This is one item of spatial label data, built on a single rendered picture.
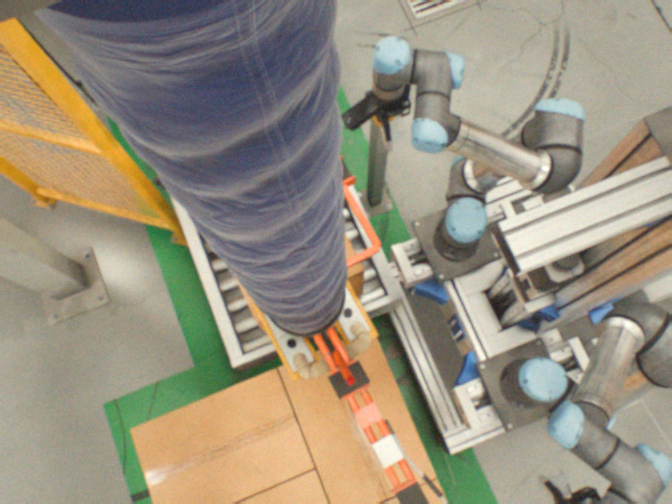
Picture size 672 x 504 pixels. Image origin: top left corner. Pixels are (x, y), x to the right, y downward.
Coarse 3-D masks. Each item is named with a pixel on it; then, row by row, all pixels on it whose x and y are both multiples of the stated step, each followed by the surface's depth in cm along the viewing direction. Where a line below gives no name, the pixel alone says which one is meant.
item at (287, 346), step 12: (252, 300) 200; (264, 324) 198; (276, 336) 196; (288, 336) 196; (276, 348) 196; (288, 348) 195; (300, 348) 195; (312, 348) 195; (288, 360) 194; (312, 360) 194; (288, 372) 194
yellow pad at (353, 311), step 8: (352, 288) 200; (352, 296) 199; (352, 304) 198; (360, 304) 198; (344, 312) 195; (352, 312) 195; (360, 312) 198; (344, 320) 197; (352, 320) 197; (360, 320) 197; (368, 320) 197; (344, 328) 196; (368, 328) 196; (344, 336) 196; (352, 336) 195; (376, 336) 197
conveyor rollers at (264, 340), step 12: (348, 216) 266; (360, 252) 262; (216, 264) 262; (372, 276) 260; (228, 288) 260; (240, 300) 258; (360, 300) 257; (372, 300) 257; (240, 324) 255; (252, 324) 256; (264, 336) 255; (252, 348) 253
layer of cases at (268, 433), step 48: (240, 384) 250; (288, 384) 250; (384, 384) 249; (144, 432) 246; (192, 432) 246; (240, 432) 245; (288, 432) 245; (336, 432) 245; (192, 480) 242; (240, 480) 241; (288, 480) 241; (336, 480) 240; (384, 480) 240; (432, 480) 240
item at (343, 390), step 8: (352, 360) 180; (336, 368) 180; (352, 368) 181; (360, 368) 180; (328, 376) 180; (336, 376) 180; (360, 376) 180; (336, 384) 180; (344, 384) 180; (360, 384) 180; (368, 384) 179; (336, 392) 179; (344, 392) 179; (352, 392) 178; (344, 400) 181
